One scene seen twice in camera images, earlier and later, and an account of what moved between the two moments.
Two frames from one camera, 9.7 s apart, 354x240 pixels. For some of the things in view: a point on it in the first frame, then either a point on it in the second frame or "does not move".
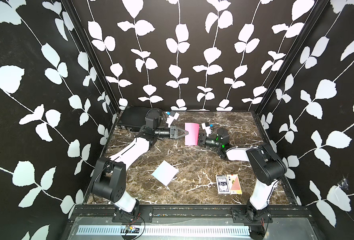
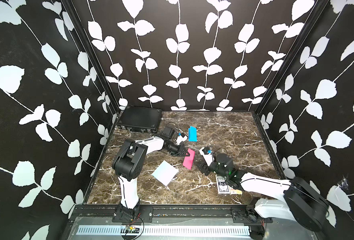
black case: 134,118 does not move
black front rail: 101,214 does not move
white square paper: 165,172 does not move
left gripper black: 173,132 to 181,148
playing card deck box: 222,185 does not move
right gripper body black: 204,143 to 208,170
